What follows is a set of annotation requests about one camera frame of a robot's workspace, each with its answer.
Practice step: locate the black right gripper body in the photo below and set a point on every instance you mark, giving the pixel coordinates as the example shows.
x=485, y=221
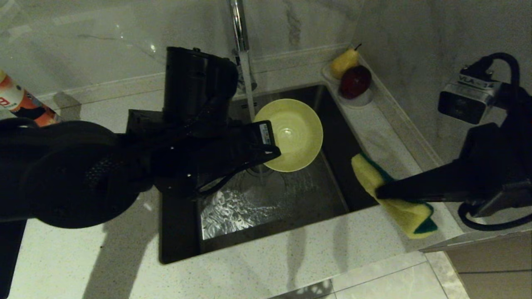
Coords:
x=503, y=166

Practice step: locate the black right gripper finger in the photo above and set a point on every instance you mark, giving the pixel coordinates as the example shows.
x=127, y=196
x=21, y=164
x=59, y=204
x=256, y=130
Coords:
x=432, y=185

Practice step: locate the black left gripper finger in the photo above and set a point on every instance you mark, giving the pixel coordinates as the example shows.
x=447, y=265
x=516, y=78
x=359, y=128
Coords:
x=268, y=155

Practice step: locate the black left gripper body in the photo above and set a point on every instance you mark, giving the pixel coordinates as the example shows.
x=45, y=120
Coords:
x=208, y=158

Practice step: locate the yellow plastic bowl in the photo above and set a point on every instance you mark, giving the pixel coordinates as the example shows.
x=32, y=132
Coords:
x=295, y=133

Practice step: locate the green and yellow sponge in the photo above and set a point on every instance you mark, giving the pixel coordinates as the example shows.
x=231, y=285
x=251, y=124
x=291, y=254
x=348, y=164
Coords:
x=409, y=218

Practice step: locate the orange detergent bottle yellow cap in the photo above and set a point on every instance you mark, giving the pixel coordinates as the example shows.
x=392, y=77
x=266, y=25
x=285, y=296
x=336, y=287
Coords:
x=16, y=99

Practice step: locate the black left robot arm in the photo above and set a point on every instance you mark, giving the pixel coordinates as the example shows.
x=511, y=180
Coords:
x=83, y=174

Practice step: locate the stainless steel sink basin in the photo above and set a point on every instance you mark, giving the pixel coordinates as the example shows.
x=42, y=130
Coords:
x=311, y=195

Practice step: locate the chrome sink faucet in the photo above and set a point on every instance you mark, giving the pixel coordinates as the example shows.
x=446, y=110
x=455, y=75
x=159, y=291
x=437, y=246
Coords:
x=239, y=25

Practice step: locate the beige wooden cabinet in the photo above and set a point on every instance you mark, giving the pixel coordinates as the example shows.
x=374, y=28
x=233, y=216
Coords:
x=498, y=265

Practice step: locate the small white dish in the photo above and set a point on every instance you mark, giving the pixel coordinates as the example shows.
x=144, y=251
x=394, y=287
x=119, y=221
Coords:
x=361, y=101

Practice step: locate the dark red apple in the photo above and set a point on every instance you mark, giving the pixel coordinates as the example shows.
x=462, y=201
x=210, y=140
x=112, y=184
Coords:
x=355, y=82

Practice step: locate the yellow pear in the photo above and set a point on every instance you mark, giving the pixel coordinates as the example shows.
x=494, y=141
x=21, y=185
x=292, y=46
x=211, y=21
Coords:
x=344, y=64

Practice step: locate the black induction cooktop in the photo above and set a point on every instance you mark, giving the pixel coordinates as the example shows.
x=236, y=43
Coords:
x=10, y=257

